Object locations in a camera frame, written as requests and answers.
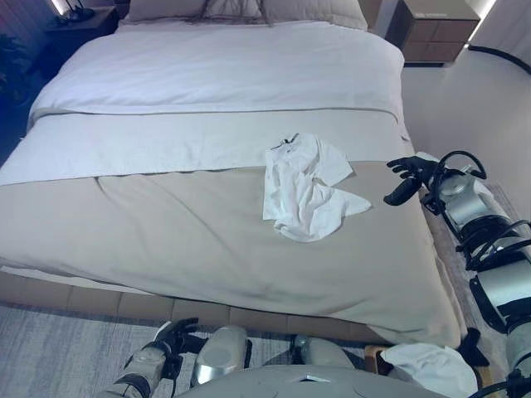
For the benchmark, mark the silver left robot leg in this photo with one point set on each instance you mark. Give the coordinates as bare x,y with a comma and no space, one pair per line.
220,352

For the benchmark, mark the grey-trimmed plain pillow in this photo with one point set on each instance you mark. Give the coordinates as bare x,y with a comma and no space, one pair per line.
157,10

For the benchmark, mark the white garment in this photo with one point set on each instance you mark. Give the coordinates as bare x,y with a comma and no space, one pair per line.
427,369

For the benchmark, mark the white sheer curtain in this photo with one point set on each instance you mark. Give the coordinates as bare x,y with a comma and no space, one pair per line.
514,20

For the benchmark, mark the silver robot leg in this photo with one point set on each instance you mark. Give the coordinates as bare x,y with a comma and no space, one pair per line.
323,352
220,352

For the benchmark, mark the grey robot torso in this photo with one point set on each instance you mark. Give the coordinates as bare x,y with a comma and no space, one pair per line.
311,385

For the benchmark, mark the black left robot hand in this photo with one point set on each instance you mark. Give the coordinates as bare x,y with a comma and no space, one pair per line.
178,336

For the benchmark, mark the white t-shirt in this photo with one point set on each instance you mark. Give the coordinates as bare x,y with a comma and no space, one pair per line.
298,195

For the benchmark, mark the white duvet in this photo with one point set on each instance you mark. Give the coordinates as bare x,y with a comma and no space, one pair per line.
207,74

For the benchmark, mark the green potted plant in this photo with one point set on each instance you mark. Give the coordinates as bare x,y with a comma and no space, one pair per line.
12,62

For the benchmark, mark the patterned decorative cushion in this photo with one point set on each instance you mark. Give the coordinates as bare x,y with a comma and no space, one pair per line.
232,8

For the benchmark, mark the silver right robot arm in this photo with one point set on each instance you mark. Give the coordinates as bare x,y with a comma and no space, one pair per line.
469,203

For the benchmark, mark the dark wooden nightstand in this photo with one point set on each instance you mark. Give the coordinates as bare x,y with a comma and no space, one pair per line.
83,33

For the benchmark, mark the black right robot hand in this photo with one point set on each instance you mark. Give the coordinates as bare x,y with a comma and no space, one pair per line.
410,178

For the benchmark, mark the silver right robot leg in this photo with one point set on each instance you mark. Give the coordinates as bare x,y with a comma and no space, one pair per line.
323,352

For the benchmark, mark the beige plain pillow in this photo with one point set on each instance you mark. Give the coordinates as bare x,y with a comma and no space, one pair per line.
315,10

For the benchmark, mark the brown wicker basket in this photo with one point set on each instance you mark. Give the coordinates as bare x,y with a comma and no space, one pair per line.
373,356

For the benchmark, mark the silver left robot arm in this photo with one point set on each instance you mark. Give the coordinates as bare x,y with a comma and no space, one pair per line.
141,365

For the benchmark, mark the black garment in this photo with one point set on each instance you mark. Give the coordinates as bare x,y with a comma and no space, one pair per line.
473,344

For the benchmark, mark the large bed with beige cover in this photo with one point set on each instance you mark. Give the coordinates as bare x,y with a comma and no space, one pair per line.
166,232

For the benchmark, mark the brown wooden nightstand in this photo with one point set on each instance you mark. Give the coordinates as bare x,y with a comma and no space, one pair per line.
435,37

